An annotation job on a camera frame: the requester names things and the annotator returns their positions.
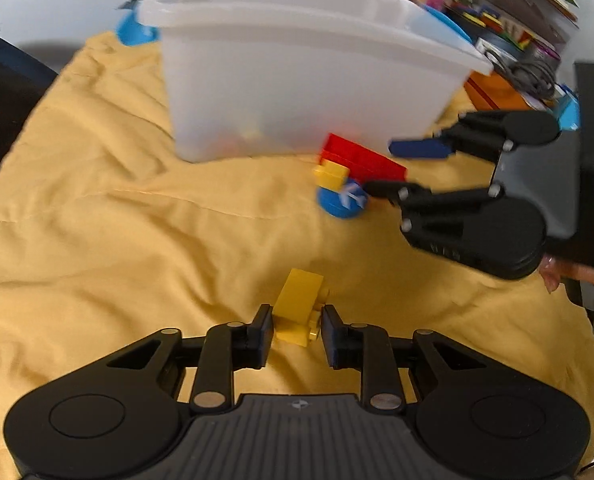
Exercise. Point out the blue round toy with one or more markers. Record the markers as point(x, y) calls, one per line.
point(342, 202)

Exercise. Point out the dark blue backpack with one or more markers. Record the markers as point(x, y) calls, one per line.
point(7, 100)

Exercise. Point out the yellow cloth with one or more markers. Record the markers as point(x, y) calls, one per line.
point(127, 210)

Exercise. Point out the orange box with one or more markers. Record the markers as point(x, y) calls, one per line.
point(497, 92)

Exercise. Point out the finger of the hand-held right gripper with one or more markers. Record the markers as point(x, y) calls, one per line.
point(382, 188)
point(417, 148)

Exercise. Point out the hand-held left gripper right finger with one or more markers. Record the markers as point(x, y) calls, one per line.
point(330, 340)

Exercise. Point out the person's right hand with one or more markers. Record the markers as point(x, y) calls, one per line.
point(584, 274)

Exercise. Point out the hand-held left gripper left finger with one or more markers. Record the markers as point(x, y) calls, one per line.
point(266, 337)

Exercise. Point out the white plastic bin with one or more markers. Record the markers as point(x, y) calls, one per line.
point(287, 70)

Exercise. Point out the clear storage box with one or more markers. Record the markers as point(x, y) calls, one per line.
point(517, 20)

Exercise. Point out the red building brick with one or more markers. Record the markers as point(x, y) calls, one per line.
point(367, 160)

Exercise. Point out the small yellow building brick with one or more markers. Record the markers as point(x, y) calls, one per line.
point(329, 175)

